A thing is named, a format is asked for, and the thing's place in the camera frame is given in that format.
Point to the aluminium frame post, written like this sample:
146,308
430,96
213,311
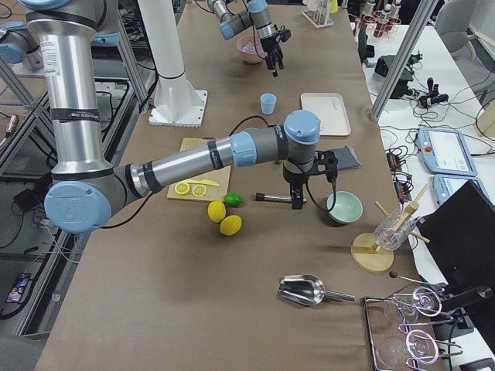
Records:
415,28

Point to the grey folded cloth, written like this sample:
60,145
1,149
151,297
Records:
346,158

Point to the green lime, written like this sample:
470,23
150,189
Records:
233,199

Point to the yellow plastic knife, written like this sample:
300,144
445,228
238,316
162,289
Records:
205,182

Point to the yellow lemon near board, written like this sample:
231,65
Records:
216,211

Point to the crystal glass on stand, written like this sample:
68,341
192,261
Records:
391,233

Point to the light blue plastic cup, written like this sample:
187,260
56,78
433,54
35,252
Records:
268,102

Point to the lemon half upper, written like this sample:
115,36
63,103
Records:
199,190

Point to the cream rabbit tray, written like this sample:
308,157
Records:
330,109

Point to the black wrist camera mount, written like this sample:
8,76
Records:
325,163

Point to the teach pendant lower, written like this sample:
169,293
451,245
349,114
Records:
446,185

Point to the yellow lemon outer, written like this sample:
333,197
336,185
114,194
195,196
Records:
231,225

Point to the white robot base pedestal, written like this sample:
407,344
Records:
176,102

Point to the white cup rack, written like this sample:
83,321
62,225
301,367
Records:
318,12

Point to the wooden cutting board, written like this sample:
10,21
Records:
221,176

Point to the metal ice scoop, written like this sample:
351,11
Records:
308,290

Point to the wooden glass stand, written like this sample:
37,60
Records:
374,252

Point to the teach pendant upper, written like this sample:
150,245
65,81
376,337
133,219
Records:
444,151

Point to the pink bowl of ice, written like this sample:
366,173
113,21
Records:
250,49

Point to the teach pendant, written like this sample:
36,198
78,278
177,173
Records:
446,185
444,151

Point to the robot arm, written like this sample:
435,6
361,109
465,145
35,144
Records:
87,189
267,36

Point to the mint green bowl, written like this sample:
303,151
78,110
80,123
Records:
347,208

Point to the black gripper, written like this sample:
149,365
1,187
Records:
271,47
294,176

